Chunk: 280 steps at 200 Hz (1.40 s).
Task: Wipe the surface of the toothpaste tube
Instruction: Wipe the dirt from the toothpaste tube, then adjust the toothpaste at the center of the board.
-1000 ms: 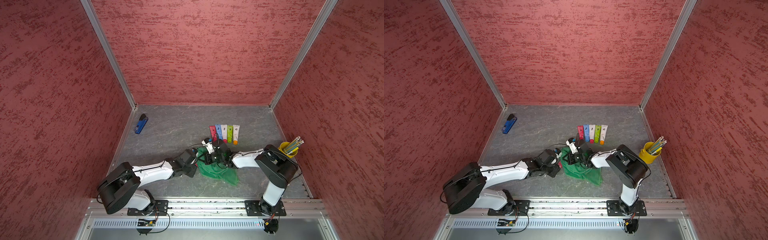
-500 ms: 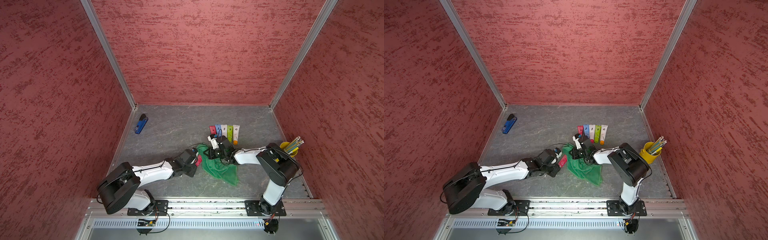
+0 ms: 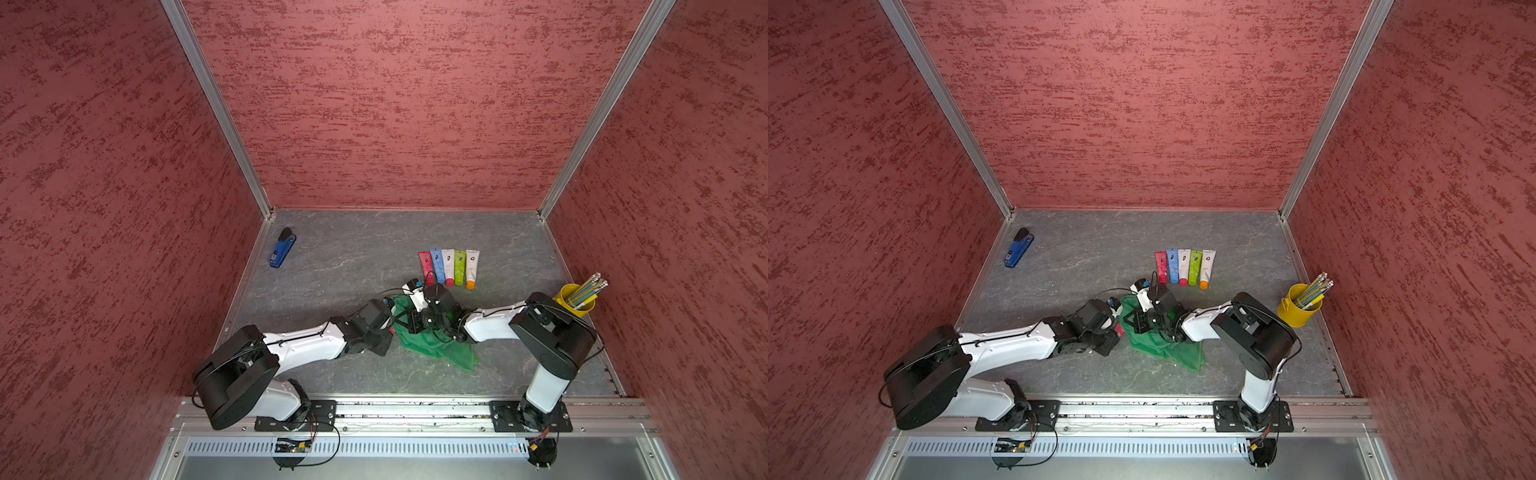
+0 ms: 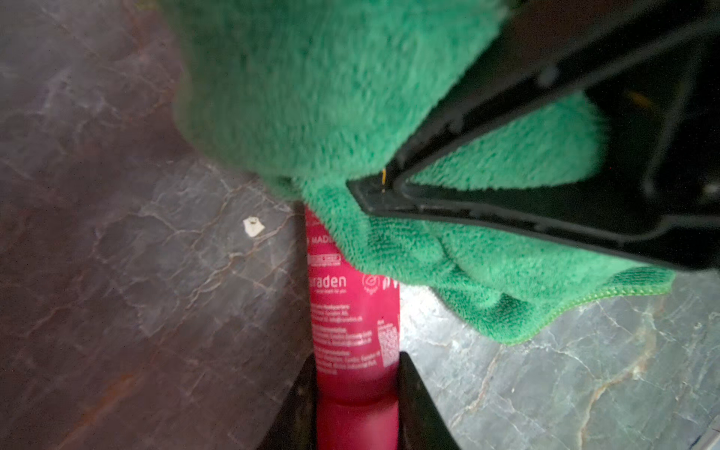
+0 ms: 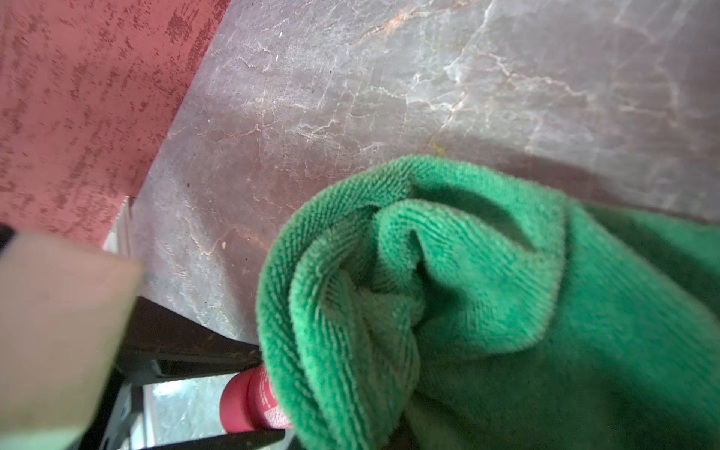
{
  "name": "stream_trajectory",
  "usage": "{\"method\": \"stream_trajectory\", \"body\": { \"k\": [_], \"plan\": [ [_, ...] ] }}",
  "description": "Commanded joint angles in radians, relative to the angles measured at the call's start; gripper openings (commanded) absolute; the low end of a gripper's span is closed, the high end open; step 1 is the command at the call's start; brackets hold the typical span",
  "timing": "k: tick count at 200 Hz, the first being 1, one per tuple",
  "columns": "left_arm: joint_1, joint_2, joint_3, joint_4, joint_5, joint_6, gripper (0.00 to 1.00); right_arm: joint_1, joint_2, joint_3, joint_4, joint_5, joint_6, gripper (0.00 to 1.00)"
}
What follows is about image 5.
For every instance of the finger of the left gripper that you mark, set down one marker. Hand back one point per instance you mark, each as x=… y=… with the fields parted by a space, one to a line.
x=240 y=441
x=160 y=346

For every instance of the pink toothpaste tube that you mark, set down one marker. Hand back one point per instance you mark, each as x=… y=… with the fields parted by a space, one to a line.
x=248 y=403

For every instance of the green microfiber cloth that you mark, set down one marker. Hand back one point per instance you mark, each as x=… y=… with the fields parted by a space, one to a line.
x=482 y=311

